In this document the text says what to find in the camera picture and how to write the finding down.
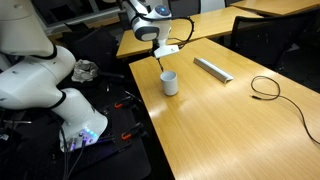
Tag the white angled plastic strip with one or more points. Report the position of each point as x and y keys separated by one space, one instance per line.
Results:
x=215 y=71

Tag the black office chair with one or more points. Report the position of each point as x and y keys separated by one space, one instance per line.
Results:
x=265 y=40

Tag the orange handled clamp far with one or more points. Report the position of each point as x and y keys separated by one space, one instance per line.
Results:
x=123 y=102

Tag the crumpled grey cloth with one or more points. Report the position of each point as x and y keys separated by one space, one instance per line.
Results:
x=84 y=71

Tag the orange handled clamp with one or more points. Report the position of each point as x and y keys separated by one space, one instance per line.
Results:
x=123 y=102
x=133 y=131

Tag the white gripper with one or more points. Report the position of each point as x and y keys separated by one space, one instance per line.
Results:
x=161 y=51

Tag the black base mat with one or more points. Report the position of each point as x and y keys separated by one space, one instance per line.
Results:
x=33 y=154

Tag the orange handled clamp near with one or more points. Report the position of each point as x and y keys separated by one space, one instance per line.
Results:
x=133 y=131

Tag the black pen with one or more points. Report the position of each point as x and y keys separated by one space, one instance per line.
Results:
x=160 y=65

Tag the white ceramic mug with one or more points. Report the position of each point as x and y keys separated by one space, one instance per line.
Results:
x=169 y=81

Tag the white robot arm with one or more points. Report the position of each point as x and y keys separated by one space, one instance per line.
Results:
x=32 y=82

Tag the dark chair behind robot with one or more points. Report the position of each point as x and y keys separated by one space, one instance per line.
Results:
x=94 y=44

